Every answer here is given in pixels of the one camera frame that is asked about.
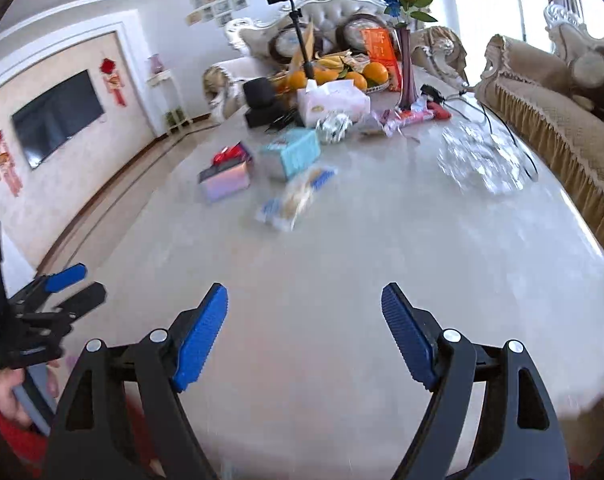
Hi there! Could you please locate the oranges fruit bowl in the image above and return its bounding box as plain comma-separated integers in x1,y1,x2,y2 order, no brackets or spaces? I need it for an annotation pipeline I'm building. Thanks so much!
269,53,391,93

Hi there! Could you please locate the black camera tripod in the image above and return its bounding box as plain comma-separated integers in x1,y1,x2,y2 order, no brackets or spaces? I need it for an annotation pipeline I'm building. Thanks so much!
266,0,315,79

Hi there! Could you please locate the blue white snack bag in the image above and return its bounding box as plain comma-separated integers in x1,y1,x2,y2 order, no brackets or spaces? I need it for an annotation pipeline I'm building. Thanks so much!
255,165,338,232

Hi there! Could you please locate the red sweater sleeve left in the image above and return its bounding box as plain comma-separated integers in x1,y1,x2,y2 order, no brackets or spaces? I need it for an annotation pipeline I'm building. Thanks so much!
0,366,155,479

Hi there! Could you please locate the ornate white armchair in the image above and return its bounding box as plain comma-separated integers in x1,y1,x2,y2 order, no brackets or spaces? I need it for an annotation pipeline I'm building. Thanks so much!
202,0,468,124

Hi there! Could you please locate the red blue wrapper pack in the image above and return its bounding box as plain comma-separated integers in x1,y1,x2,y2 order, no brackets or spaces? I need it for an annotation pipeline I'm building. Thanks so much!
212,142,252,166

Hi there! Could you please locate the black cable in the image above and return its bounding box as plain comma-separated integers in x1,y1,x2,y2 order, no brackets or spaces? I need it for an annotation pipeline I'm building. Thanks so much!
420,84,540,183

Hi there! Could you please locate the red wall ornament right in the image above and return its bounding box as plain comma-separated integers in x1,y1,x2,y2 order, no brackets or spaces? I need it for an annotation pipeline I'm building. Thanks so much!
100,58,127,107

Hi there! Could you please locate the red wall ornament left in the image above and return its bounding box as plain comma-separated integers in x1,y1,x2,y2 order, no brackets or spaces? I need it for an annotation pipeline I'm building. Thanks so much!
0,130,23,197

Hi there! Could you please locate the grey box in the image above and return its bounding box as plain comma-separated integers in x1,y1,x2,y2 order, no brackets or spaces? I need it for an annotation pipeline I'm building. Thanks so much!
199,158,251,203

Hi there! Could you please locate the red white snack bag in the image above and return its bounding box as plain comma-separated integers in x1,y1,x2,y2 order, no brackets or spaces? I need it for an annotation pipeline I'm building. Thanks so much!
372,99,451,136

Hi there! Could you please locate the teal bear box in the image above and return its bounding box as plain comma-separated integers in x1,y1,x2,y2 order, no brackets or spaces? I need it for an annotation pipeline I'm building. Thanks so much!
259,128,321,181

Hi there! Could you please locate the red wall ornament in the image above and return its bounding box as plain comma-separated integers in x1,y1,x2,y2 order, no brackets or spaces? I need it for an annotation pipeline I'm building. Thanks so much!
0,130,23,197
100,58,127,107

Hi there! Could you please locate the crumpled silver paper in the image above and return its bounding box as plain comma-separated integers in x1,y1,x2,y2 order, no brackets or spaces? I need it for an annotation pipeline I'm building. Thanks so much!
315,112,352,144

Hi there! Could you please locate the glass crystal tray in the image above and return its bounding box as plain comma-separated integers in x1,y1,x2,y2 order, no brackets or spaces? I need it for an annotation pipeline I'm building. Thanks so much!
437,122,538,196

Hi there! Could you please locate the white side stand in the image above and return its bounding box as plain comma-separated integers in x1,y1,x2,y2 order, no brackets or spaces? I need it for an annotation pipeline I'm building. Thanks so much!
146,54,191,133

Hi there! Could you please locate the orange red card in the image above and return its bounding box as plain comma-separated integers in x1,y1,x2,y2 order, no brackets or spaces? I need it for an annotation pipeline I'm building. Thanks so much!
361,27,402,92

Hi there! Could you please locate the black box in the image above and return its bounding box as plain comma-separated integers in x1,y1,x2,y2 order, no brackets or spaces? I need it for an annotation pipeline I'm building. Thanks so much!
242,77,296,130

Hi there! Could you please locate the left hand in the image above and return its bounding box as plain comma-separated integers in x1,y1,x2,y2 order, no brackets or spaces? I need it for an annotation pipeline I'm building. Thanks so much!
0,360,60,436

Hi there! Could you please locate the purple glass vase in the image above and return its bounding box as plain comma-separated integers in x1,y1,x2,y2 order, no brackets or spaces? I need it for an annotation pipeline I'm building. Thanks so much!
396,26,417,110

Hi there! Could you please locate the beige sofa right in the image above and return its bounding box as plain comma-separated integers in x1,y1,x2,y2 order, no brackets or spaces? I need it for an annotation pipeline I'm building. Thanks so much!
473,34,604,271

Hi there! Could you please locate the wall mounted television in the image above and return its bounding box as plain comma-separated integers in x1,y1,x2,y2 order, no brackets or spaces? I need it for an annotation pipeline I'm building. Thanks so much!
11,70,104,169

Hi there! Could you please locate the pink tissue pack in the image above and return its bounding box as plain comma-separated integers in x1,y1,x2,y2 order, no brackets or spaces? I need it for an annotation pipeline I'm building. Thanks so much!
296,79,371,128

